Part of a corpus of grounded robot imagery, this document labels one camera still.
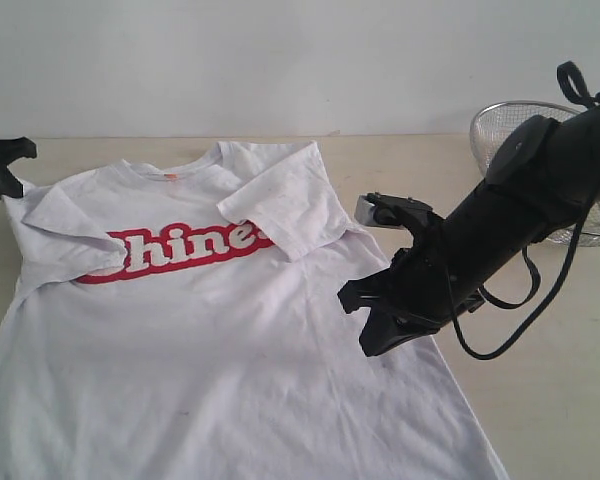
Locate metal wire mesh basket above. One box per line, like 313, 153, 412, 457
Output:
469, 100, 600, 247

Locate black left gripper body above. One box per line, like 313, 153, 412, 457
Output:
0, 137, 37, 171

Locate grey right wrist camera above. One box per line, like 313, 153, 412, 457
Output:
354, 192, 433, 232

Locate white t-shirt red logo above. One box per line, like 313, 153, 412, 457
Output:
0, 141, 507, 479

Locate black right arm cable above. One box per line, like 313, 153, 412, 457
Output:
449, 60, 600, 360

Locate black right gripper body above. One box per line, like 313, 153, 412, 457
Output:
338, 229, 485, 329

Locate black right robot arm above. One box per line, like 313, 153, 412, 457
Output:
338, 93, 600, 357

